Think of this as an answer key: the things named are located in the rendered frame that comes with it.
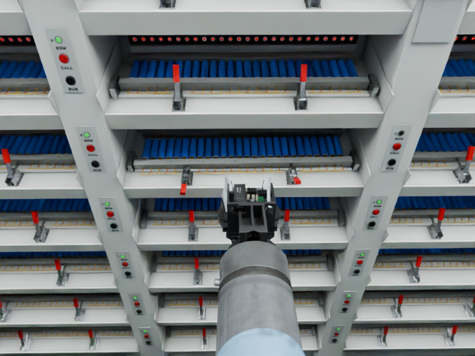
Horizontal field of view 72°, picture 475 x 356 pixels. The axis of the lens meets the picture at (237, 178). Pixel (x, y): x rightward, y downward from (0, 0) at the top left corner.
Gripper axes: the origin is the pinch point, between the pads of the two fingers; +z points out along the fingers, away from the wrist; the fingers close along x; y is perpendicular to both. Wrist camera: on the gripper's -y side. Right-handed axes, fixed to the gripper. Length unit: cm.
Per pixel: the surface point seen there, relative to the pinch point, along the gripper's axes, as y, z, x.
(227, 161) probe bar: -7.0, 21.6, 4.3
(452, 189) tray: -13, 17, -53
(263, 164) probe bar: -8.0, 21.4, -4.9
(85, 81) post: 15.8, 15.6, 32.1
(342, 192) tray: -14.0, 17.1, -25.2
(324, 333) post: -80, 18, -30
